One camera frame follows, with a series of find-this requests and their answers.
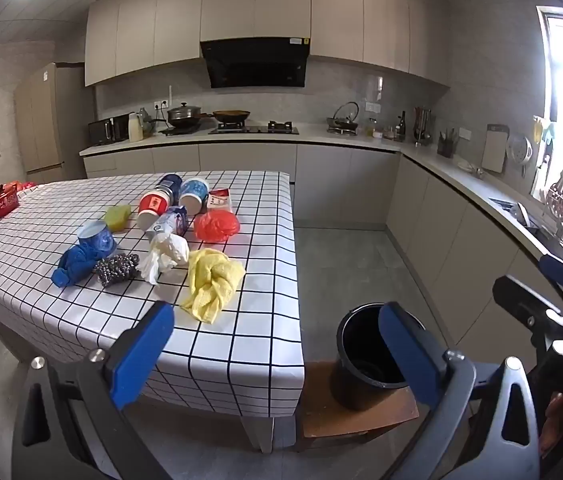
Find white round colander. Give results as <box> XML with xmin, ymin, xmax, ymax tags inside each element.
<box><xmin>506</xmin><ymin>132</ymin><xmax>533</xmax><ymax>177</ymax></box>

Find beige fridge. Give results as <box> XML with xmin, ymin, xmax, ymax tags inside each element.
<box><xmin>14</xmin><ymin>62</ymin><xmax>95</xmax><ymax>186</ymax></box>

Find grey pot with lid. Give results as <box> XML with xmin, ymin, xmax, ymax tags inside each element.
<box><xmin>167</xmin><ymin>102</ymin><xmax>215</xmax><ymax>128</ymax></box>

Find white tissue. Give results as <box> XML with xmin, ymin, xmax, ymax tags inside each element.
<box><xmin>138</xmin><ymin>234</ymin><xmax>191</xmax><ymax>286</ymax></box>

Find kitchen sink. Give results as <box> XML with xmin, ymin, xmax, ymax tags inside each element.
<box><xmin>489</xmin><ymin>197</ymin><xmax>563</xmax><ymax>261</ymax></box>

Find brown wooden stool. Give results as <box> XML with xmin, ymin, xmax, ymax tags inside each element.
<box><xmin>301</xmin><ymin>360</ymin><xmax>419</xmax><ymax>453</ymax></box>

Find metal utensil holder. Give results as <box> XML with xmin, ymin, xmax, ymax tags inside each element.
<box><xmin>414</xmin><ymin>106</ymin><xmax>435</xmax><ymax>147</ymax></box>

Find black microwave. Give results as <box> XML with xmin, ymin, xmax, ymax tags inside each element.
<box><xmin>88</xmin><ymin>114</ymin><xmax>131</xmax><ymax>147</ymax></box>

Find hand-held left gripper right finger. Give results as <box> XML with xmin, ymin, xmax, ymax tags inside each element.
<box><xmin>378</xmin><ymin>301</ymin><xmax>547</xmax><ymax>480</ymax></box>

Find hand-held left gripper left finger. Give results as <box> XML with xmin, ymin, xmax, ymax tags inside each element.
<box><xmin>12</xmin><ymin>301</ymin><xmax>176</xmax><ymax>480</ymax></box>

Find dark kettle with handle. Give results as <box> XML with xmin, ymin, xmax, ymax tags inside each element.
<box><xmin>326</xmin><ymin>101</ymin><xmax>361</xmax><ymax>133</ymax></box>

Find red and white carton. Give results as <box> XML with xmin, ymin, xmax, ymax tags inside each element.
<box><xmin>206</xmin><ymin>188</ymin><xmax>234</xmax><ymax>216</ymax></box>

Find white checkered tablecloth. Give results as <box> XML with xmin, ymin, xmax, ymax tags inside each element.
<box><xmin>0</xmin><ymin>170</ymin><xmax>307</xmax><ymax>418</ymax></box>

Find white cutting board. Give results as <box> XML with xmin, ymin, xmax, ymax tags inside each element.
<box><xmin>481</xmin><ymin>124</ymin><xmax>511</xmax><ymax>173</ymax></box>

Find beige upper cabinets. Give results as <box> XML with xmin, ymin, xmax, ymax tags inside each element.
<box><xmin>84</xmin><ymin>0</ymin><xmax>449</xmax><ymax>87</ymax></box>

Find yellow-green sponge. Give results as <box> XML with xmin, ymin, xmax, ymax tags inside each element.
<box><xmin>103</xmin><ymin>204</ymin><xmax>132</xmax><ymax>232</ymax></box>

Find yellow cloth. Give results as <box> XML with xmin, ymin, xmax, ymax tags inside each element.
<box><xmin>534</xmin><ymin>116</ymin><xmax>555</xmax><ymax>148</ymax></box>
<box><xmin>179</xmin><ymin>248</ymin><xmax>247</xmax><ymax>323</ymax></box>

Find steel wool scrubber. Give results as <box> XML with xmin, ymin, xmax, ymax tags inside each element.
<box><xmin>92</xmin><ymin>252</ymin><xmax>141</xmax><ymax>288</ymax></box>

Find black range hood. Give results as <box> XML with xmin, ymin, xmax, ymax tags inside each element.
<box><xmin>200</xmin><ymin>36</ymin><xmax>311</xmax><ymax>89</ymax></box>

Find green teapot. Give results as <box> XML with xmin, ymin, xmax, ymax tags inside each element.
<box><xmin>136</xmin><ymin>107</ymin><xmax>156</xmax><ymax>137</ymax></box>

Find blue plastic bag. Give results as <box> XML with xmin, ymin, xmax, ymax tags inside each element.
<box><xmin>52</xmin><ymin>245</ymin><xmax>105</xmax><ymax>288</ymax></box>

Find blue and white paper cup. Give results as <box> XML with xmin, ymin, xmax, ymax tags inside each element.
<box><xmin>178</xmin><ymin>177</ymin><xmax>211</xmax><ymax>216</ymax></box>

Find black plastic bin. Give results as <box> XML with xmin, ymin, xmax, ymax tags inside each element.
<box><xmin>330</xmin><ymin>302</ymin><xmax>429</xmax><ymax>411</ymax></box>

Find red mesh ball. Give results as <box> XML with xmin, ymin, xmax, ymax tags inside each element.
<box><xmin>193</xmin><ymin>210</ymin><xmax>241</xmax><ymax>243</ymax></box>

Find blue and white snack packet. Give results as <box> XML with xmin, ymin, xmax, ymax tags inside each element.
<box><xmin>144</xmin><ymin>206</ymin><xmax>190</xmax><ymax>241</ymax></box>

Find grey lower cabinets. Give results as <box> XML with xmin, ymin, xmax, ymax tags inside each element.
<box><xmin>80</xmin><ymin>140</ymin><xmax>562</xmax><ymax>356</ymax></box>

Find black gas stove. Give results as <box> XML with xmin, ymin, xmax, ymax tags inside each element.
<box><xmin>209</xmin><ymin>121</ymin><xmax>299</xmax><ymax>136</ymax></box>

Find red paper cup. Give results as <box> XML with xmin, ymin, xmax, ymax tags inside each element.
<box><xmin>136</xmin><ymin>191</ymin><xmax>173</xmax><ymax>231</ymax></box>

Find yellow hanging cloth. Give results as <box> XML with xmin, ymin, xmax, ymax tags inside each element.
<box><xmin>534</xmin><ymin>116</ymin><xmax>555</xmax><ymax>148</ymax></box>

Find blue drink can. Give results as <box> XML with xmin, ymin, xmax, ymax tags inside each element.
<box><xmin>156</xmin><ymin>174</ymin><xmax>183</xmax><ymax>196</ymax></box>

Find black wok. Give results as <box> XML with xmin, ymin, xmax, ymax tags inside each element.
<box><xmin>212</xmin><ymin>109</ymin><xmax>251</xmax><ymax>125</ymax></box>

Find dark chopstick holder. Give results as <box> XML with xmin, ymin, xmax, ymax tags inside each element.
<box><xmin>436</xmin><ymin>128</ymin><xmax>457</xmax><ymax>158</ymax></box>

